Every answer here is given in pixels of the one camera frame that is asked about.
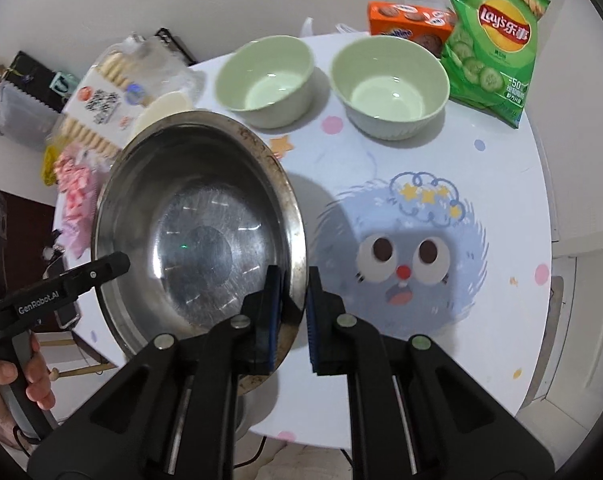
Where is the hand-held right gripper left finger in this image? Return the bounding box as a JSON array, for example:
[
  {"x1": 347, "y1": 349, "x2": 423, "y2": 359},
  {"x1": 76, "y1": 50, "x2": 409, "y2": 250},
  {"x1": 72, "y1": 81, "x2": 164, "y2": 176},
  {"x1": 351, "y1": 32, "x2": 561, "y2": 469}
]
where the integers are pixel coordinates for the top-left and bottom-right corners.
[{"x1": 29, "y1": 264, "x2": 307, "y2": 480}]

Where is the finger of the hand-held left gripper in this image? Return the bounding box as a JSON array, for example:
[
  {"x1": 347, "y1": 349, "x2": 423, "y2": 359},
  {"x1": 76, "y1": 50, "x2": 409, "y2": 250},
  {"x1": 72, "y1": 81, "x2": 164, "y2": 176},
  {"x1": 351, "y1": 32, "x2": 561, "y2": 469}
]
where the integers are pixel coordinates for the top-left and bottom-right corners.
[{"x1": 56, "y1": 252, "x2": 131, "y2": 307}]

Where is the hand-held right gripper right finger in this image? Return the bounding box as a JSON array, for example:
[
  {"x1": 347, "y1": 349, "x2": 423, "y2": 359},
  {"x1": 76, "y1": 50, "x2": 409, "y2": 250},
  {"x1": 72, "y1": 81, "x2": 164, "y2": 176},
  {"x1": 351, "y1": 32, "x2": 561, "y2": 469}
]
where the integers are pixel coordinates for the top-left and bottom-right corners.
[{"x1": 305, "y1": 265, "x2": 555, "y2": 480}]

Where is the large stainless steel bowl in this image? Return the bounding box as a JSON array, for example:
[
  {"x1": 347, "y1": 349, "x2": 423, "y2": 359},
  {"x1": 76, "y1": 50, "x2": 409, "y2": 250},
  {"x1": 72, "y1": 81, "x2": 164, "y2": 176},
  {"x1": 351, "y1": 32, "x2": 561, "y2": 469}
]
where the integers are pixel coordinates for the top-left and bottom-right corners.
[{"x1": 90, "y1": 111, "x2": 308, "y2": 396}]

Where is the pale green ribbed bowl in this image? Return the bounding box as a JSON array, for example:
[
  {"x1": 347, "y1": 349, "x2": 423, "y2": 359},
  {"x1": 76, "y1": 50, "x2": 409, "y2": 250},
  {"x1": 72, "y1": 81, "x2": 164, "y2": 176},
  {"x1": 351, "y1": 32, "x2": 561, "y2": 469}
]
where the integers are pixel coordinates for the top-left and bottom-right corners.
[
  {"x1": 214, "y1": 35, "x2": 316, "y2": 129},
  {"x1": 330, "y1": 35, "x2": 451, "y2": 142}
]

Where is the person's left hand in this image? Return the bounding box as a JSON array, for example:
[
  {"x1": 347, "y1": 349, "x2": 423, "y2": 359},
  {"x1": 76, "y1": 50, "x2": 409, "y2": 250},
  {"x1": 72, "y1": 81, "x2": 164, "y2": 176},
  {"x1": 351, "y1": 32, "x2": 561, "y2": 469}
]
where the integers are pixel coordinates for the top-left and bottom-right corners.
[{"x1": 0, "y1": 334, "x2": 56, "y2": 453}]

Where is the pink candy bag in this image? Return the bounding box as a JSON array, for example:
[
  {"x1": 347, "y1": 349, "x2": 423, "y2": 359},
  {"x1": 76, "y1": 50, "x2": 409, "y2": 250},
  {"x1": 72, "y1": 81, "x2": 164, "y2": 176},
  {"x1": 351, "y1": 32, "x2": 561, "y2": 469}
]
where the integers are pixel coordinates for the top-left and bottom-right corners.
[{"x1": 44, "y1": 145, "x2": 112, "y2": 261}]

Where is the dark wooden furniture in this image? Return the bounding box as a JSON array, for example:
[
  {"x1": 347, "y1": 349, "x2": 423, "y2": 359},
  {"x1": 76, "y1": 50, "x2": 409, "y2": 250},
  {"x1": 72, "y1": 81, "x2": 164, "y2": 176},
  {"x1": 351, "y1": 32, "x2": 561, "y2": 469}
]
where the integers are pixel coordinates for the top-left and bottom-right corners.
[{"x1": 0, "y1": 177, "x2": 57, "y2": 321}]

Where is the clear biscuit package white label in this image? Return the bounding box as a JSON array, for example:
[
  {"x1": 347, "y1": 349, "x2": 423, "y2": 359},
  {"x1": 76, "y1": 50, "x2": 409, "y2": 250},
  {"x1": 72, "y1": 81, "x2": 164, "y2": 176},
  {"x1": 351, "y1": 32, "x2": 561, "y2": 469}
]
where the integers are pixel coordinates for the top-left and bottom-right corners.
[{"x1": 46, "y1": 35, "x2": 205, "y2": 161}]

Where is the printed cartoon tablecloth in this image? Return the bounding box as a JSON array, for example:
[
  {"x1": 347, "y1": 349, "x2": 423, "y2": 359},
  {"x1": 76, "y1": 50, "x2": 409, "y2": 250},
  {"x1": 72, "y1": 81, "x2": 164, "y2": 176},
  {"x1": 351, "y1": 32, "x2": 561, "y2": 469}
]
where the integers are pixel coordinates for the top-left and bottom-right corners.
[{"x1": 52, "y1": 30, "x2": 555, "y2": 448}]

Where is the cream round plate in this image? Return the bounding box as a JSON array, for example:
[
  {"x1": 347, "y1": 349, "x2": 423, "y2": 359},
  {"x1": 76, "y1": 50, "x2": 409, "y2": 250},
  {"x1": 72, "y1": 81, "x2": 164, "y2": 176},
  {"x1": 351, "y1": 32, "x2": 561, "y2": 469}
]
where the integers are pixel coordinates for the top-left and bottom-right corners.
[{"x1": 129, "y1": 91, "x2": 195, "y2": 141}]

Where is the black folded object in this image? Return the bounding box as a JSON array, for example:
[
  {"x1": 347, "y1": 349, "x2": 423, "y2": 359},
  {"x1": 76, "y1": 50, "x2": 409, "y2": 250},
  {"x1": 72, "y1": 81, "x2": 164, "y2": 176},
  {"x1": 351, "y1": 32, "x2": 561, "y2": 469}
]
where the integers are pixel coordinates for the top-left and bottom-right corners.
[{"x1": 154, "y1": 27, "x2": 197, "y2": 67}]

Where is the white plastic bag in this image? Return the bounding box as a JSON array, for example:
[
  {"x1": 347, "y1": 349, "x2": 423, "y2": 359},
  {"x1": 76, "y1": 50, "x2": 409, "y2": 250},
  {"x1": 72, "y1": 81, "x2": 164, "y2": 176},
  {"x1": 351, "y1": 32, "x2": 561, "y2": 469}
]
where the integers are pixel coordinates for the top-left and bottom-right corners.
[{"x1": 299, "y1": 16, "x2": 369, "y2": 38}]

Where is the orange cookie box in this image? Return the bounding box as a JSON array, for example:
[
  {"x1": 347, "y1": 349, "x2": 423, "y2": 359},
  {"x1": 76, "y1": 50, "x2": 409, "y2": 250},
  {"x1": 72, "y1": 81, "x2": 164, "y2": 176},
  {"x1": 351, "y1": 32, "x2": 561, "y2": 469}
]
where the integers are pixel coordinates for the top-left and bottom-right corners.
[{"x1": 367, "y1": 1, "x2": 457, "y2": 58}]

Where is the green potato chips bag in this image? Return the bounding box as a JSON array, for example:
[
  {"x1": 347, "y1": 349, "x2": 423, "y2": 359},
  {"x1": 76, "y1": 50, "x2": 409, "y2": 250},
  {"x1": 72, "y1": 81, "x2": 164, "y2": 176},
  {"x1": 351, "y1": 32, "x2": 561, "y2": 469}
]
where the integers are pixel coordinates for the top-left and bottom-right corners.
[{"x1": 439, "y1": 0, "x2": 552, "y2": 130}]

